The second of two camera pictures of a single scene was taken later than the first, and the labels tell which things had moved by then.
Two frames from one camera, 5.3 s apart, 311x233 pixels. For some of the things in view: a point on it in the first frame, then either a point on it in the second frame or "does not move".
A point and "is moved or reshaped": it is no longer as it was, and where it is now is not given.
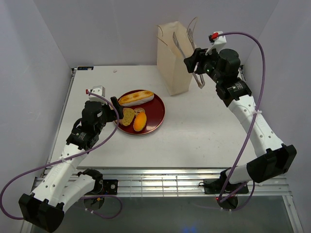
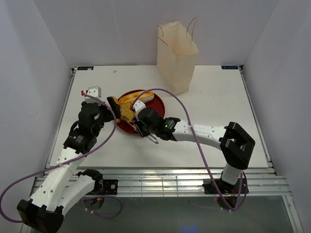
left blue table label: [85, 68] does not move
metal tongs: [176, 41] -> [150, 136]
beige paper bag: [173, 44] does not move
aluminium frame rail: [167, 182] does not move
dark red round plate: [154, 110] does not move
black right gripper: [191, 61] -> [139, 123]
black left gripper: [118, 107] does not move
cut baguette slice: [129, 114] is moved or reshaped
